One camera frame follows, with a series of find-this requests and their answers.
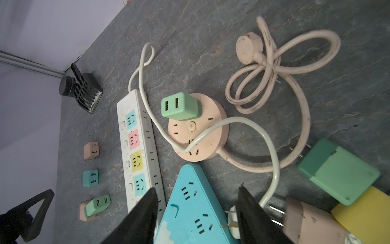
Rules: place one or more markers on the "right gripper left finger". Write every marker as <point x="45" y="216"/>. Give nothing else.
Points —
<point x="139" y="225"/>

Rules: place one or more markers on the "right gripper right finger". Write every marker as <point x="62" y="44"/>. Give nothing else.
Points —
<point x="255" y="226"/>

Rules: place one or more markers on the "green adapter round socket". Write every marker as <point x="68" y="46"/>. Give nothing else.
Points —
<point x="97" y="205"/>
<point x="181" y="107"/>

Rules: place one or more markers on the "teal triangular power strip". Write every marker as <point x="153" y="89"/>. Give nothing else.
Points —
<point x="193" y="214"/>

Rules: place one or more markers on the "white long power strip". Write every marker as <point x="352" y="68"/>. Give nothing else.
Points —
<point x="139" y="154"/>

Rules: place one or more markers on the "teal plug adapter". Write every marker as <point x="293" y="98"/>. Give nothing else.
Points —
<point x="90" y="178"/>

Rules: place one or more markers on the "green plug adapter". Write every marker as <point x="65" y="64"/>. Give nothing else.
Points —
<point x="337" y="171"/>

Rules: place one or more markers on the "yellow plug adapter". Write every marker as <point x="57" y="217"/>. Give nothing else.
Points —
<point x="368" y="218"/>

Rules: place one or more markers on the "black round container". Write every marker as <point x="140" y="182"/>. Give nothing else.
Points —
<point x="67" y="86"/>

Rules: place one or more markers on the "black slotted scoop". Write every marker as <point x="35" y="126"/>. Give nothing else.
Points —
<point x="88" y="91"/>

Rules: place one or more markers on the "white wall plug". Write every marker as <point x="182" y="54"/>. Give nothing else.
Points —
<point x="232" y="222"/>

